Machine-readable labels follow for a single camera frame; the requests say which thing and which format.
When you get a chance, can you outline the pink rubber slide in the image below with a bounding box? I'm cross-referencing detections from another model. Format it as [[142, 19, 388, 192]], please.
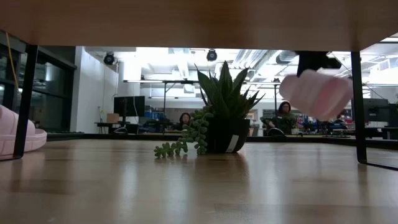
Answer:
[[0, 104, 48, 161], [279, 68, 354, 122]]

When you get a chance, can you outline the wooden shelf with black legs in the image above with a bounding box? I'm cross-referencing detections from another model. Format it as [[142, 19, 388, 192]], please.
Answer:
[[0, 0, 398, 171]]

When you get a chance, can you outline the person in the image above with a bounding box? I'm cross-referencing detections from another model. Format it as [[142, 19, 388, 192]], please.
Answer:
[[269, 100, 301, 135], [177, 112, 192, 131]]

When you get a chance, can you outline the dark wide monitor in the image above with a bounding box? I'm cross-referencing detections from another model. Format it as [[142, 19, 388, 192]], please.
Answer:
[[363, 98, 389, 123]]

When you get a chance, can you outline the succulent plant in black pot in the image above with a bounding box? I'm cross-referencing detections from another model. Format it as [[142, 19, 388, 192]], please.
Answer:
[[154, 60, 266, 159]]

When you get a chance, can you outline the black computer monitor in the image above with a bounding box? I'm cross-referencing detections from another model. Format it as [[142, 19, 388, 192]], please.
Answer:
[[113, 95, 146, 125]]

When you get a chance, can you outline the black table edge frame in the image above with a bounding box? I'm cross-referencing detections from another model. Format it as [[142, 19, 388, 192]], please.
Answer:
[[46, 132, 398, 151]]

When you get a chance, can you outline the yellow cable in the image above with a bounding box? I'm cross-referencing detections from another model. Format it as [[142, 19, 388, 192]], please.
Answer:
[[5, 32, 22, 106]]

